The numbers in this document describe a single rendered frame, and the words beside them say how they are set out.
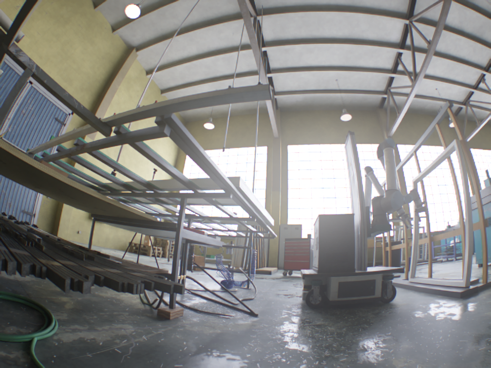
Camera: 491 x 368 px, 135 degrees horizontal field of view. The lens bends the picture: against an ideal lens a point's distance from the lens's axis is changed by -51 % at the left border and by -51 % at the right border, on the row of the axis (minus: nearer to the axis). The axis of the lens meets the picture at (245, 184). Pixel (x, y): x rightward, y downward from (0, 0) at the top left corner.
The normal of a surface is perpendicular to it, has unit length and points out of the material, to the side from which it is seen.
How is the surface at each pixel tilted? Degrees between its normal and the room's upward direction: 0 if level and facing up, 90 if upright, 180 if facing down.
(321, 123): 90
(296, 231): 90
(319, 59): 180
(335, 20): 180
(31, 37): 90
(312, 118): 90
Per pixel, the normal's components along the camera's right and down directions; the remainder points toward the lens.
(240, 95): -0.08, 0.94
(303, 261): -0.57, -0.32
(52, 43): 0.97, -0.02
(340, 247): -0.23, -0.35
